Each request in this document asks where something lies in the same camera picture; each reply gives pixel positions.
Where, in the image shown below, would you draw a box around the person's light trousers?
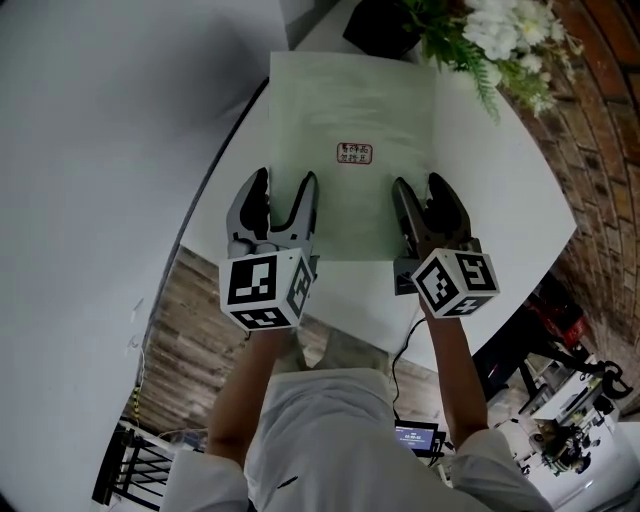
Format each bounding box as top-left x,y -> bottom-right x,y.
293,325 -> 392,374

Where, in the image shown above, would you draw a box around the black screen device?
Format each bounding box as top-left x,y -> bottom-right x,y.
393,419 -> 447,459

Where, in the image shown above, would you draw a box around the black metal rack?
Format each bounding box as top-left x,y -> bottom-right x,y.
91,423 -> 177,512

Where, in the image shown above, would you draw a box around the person's right forearm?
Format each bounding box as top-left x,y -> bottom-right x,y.
421,303 -> 490,447

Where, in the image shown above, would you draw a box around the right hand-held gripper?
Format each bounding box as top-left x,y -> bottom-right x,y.
390,171 -> 502,320

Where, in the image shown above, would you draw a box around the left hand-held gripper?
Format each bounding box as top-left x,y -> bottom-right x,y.
218,166 -> 322,333

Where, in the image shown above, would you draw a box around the pale green cloth sheet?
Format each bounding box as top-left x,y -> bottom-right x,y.
267,49 -> 439,264

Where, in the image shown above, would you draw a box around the cluttered equipment cart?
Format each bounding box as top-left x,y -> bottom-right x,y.
492,348 -> 640,507

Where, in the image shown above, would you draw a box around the person's left forearm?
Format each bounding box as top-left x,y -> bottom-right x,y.
205,326 -> 290,467

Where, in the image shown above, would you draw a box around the red box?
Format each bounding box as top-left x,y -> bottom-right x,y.
523,288 -> 587,352

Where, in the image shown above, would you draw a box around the person's white shirt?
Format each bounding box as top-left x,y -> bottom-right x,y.
167,367 -> 552,512

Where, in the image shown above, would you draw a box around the black cable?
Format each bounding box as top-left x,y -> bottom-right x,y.
388,303 -> 427,426

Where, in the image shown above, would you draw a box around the white artificial flowers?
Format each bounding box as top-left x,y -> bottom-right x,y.
399,0 -> 587,127

